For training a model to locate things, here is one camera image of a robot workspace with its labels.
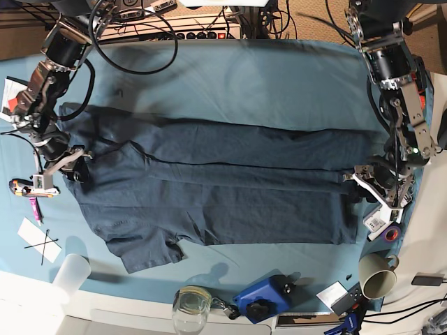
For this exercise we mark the dark blue T-shirt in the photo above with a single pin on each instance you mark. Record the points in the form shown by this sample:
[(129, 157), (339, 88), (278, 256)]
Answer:
[(154, 183)]

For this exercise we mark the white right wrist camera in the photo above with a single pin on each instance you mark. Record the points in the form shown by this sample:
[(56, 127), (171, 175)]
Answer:
[(42, 181)]

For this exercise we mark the purple tape roll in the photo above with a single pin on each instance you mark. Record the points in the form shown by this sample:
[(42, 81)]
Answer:
[(391, 233)]

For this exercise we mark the pink glue tube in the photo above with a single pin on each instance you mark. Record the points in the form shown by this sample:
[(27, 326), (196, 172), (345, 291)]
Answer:
[(36, 211)]

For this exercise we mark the white paper card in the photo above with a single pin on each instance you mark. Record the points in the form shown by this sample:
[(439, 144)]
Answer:
[(39, 240)]

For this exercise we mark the frosted plastic cup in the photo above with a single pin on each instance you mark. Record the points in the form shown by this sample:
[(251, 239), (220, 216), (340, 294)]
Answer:
[(73, 272)]

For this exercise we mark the blue clamp device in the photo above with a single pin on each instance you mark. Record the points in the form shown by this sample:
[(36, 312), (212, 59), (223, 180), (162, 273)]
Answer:
[(265, 299)]

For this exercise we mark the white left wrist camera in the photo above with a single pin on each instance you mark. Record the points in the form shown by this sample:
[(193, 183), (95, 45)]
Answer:
[(393, 213)]

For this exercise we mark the packaged marker set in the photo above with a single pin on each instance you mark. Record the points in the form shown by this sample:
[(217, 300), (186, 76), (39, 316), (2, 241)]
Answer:
[(377, 218)]

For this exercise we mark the silver padlock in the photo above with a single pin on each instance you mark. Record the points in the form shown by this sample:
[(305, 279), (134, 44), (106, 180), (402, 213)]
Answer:
[(230, 310)]

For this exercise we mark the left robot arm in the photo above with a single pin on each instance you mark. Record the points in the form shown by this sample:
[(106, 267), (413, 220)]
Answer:
[(378, 29)]

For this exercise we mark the clear glass jar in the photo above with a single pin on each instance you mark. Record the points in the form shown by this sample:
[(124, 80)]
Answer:
[(191, 308)]

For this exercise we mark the teal table cloth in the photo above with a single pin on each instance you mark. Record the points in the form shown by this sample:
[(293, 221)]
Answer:
[(290, 85)]

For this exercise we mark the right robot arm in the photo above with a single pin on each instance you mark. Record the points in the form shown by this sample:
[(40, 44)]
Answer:
[(32, 111)]

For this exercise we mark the booklet with red cube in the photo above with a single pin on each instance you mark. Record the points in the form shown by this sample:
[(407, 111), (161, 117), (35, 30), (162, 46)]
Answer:
[(12, 87)]

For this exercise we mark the orange utility knife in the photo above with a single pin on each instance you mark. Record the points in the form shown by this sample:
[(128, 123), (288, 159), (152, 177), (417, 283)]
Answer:
[(25, 188)]

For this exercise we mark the blue spring clamp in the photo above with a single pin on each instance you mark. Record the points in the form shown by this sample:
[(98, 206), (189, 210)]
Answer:
[(350, 326)]

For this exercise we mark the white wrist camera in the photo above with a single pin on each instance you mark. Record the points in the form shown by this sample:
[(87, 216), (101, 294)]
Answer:
[(42, 181), (393, 213)]

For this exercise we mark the black remote control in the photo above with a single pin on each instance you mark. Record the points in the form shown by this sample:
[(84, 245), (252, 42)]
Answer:
[(349, 300)]

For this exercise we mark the black power adapter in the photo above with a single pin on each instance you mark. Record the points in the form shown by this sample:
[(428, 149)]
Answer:
[(427, 280)]

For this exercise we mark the white business card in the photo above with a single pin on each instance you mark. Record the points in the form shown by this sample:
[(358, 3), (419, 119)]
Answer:
[(332, 294)]

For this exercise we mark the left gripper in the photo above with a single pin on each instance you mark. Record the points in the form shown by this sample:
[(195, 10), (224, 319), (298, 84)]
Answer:
[(377, 183)]

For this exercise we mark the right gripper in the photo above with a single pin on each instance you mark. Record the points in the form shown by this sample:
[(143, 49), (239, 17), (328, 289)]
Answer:
[(61, 157)]

